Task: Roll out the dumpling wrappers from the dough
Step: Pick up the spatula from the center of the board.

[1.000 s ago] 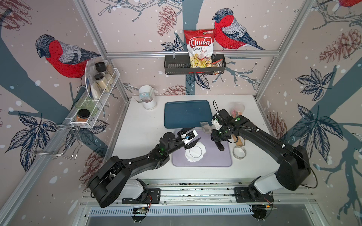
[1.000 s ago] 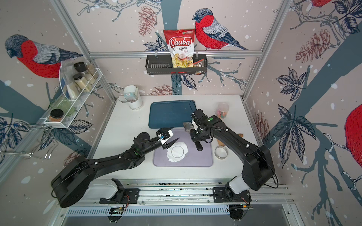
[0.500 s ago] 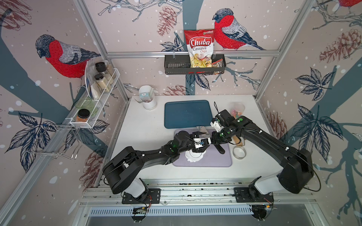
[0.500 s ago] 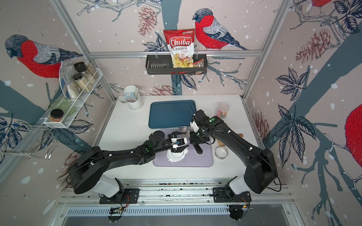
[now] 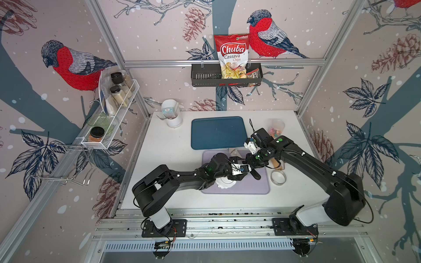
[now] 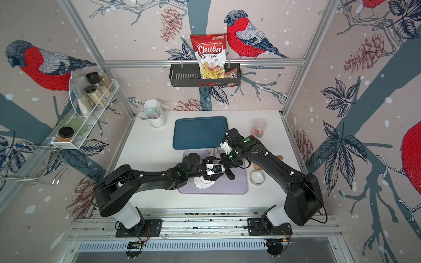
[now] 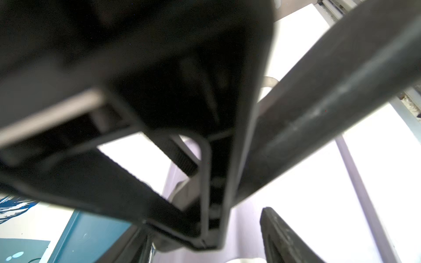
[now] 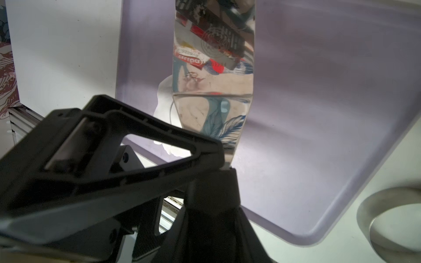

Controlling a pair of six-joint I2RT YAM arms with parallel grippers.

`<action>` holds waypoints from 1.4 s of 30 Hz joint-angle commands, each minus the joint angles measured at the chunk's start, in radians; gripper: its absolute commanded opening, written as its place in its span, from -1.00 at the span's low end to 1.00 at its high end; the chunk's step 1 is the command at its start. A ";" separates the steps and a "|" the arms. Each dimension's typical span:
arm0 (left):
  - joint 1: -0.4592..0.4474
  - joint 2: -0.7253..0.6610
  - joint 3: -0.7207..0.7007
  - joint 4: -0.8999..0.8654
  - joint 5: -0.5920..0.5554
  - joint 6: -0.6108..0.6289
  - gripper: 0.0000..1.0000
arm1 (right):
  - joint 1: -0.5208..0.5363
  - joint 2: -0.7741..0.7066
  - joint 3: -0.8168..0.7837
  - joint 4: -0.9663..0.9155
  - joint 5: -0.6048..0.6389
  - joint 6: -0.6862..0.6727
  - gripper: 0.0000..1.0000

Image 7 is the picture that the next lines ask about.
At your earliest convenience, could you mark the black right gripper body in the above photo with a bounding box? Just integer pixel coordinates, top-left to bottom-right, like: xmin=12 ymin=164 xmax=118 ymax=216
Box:
xmin=1 ymin=1 xmax=274 ymax=252

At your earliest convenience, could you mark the teal plastic tray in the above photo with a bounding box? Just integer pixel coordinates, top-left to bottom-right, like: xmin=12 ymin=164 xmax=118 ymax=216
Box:
xmin=48 ymin=211 xmax=130 ymax=263

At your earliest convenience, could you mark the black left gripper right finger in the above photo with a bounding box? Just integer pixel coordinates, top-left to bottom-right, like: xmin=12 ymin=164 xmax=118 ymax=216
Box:
xmin=260 ymin=207 xmax=323 ymax=263

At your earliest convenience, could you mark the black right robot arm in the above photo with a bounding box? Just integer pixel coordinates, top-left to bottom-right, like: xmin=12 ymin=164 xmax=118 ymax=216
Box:
xmin=1 ymin=1 xmax=421 ymax=252

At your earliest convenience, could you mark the lilac silicone mat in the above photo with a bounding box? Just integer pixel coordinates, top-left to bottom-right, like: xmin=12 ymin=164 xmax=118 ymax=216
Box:
xmin=154 ymin=131 xmax=392 ymax=263

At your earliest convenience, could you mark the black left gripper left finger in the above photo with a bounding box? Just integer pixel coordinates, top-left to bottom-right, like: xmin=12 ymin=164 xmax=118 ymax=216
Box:
xmin=96 ymin=225 xmax=153 ymax=263

